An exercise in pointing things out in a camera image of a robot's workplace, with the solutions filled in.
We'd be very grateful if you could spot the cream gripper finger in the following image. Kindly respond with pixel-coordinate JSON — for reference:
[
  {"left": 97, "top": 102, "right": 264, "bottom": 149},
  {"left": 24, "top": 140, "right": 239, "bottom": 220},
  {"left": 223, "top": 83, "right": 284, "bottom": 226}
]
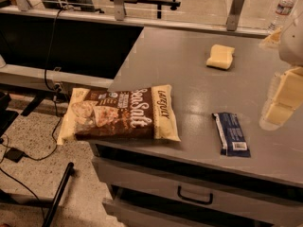
[
  {"left": 264, "top": 66, "right": 303, "bottom": 126},
  {"left": 259, "top": 27, "right": 281, "bottom": 49}
]

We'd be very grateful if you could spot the yellow sponge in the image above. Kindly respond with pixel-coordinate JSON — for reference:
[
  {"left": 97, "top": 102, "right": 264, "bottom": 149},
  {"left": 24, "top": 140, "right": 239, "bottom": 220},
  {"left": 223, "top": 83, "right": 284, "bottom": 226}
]
[{"left": 206, "top": 44, "right": 235, "bottom": 70}]

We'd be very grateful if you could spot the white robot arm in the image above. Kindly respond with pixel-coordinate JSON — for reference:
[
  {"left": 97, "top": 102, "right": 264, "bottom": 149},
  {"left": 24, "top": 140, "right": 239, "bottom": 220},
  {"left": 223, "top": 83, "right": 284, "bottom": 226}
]
[{"left": 259, "top": 5, "right": 303, "bottom": 131}]

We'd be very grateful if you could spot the brown sea salt chip bag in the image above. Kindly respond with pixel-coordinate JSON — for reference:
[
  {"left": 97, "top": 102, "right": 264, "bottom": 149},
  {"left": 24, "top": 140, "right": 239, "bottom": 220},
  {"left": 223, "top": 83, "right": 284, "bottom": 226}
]
[{"left": 57, "top": 84, "right": 180, "bottom": 145}]

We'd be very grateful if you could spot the clear plastic water bottle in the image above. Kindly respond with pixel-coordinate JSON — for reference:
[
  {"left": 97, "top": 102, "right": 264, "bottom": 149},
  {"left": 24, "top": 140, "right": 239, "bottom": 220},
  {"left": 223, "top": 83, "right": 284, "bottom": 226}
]
[{"left": 268, "top": 0, "right": 296, "bottom": 32}]

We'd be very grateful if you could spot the blue snack bar wrapper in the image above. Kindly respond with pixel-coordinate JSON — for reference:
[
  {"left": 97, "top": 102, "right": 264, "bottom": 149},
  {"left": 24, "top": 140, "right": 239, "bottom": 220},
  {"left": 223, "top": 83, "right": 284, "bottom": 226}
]
[{"left": 212, "top": 113, "right": 251, "bottom": 158}]

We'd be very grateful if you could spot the grey upper drawer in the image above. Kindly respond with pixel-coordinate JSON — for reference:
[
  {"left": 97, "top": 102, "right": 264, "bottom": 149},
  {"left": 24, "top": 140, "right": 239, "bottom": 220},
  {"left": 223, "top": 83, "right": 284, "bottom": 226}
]
[{"left": 92, "top": 157, "right": 303, "bottom": 227}]

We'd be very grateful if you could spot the grey drawer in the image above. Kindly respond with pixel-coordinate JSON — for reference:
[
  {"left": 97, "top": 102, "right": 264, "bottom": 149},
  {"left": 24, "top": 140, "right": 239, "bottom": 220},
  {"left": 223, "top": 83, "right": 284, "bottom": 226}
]
[
  {"left": 102, "top": 188, "right": 203, "bottom": 227},
  {"left": 92, "top": 157, "right": 303, "bottom": 227}
]

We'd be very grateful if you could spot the grey lower drawer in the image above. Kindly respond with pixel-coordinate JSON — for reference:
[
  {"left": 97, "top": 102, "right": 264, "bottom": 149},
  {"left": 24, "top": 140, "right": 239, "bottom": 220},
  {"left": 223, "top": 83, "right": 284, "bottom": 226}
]
[{"left": 102, "top": 188, "right": 203, "bottom": 227}]

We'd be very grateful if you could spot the black chair leg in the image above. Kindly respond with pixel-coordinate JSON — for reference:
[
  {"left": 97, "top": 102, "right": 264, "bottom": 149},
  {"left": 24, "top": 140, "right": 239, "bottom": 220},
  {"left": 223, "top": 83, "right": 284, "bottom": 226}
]
[{"left": 42, "top": 162, "right": 74, "bottom": 227}]

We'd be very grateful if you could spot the black power adapter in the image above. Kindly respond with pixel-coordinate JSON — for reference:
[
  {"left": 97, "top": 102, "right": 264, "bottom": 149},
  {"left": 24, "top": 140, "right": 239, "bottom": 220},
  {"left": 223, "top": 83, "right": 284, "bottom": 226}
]
[{"left": 4, "top": 148, "right": 25, "bottom": 163}]

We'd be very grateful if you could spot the metal railing post right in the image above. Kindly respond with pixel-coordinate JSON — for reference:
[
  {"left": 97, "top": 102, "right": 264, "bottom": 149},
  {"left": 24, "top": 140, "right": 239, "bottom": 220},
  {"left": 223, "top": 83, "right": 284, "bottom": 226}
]
[{"left": 226, "top": 0, "right": 245, "bottom": 31}]

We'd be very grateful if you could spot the black drawer handle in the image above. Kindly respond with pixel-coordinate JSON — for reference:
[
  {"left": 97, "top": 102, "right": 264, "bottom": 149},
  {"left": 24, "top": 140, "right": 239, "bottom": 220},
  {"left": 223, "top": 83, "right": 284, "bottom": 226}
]
[{"left": 176, "top": 185, "right": 214, "bottom": 206}]

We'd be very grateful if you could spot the metal railing post middle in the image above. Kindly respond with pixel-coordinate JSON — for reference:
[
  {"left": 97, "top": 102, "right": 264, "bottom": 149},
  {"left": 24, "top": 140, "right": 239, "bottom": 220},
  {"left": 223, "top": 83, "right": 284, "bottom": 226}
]
[{"left": 114, "top": 0, "right": 126, "bottom": 21}]

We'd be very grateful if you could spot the black power cable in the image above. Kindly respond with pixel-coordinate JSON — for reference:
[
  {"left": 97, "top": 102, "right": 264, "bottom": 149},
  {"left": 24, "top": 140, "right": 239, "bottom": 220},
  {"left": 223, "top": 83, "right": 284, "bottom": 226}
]
[{"left": 0, "top": 8, "right": 64, "bottom": 219}]

